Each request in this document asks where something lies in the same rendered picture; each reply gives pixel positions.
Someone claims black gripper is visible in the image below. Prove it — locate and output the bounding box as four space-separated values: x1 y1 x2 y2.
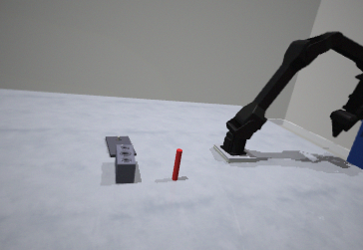
330 92 363 137

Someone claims red peg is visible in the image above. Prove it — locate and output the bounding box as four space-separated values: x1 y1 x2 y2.
172 148 182 180

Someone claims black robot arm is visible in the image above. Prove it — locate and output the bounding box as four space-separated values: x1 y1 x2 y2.
220 31 363 155

